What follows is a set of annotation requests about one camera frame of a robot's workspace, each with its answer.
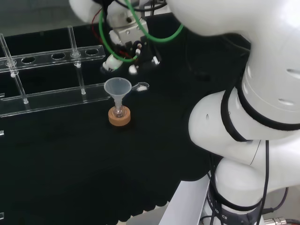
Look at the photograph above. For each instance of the clear weighing funnel with powder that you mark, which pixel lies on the clear weighing funnel with powder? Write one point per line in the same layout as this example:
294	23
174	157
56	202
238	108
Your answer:
140	87

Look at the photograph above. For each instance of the clear plastic funnel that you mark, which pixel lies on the clear plastic funnel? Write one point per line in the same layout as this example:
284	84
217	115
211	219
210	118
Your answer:
118	87

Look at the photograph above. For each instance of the clear acrylic funnel stand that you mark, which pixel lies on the clear acrylic funnel stand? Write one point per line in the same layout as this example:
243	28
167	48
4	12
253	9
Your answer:
54	97

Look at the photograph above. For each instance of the small round-bottom glass flask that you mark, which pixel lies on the small round-bottom glass flask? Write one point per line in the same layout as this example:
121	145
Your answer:
118	113

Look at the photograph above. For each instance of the black bench cloth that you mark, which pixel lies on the black bench cloth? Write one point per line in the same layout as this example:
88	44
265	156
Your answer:
93	164

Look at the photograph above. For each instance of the pale metal base board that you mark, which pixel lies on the pale metal base board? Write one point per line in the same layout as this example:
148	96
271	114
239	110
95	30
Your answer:
185	201

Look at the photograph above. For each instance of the grey wrist mount block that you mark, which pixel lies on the grey wrist mount block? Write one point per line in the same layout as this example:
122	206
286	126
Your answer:
129	31

